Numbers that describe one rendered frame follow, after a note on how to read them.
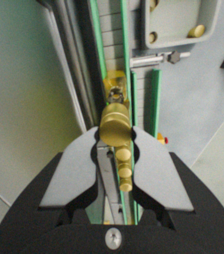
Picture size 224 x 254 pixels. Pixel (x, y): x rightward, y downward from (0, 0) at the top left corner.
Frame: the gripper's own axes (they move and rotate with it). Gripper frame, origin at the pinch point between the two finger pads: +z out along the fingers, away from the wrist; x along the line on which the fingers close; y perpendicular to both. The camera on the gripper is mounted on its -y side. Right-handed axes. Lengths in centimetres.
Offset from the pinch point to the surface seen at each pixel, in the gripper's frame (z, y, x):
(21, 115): 3.3, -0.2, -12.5
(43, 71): 12.3, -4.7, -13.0
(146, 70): 36.5, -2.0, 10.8
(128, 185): 8.1, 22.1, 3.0
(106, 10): 36.5, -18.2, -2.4
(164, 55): 27.7, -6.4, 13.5
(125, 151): 8.2, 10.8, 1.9
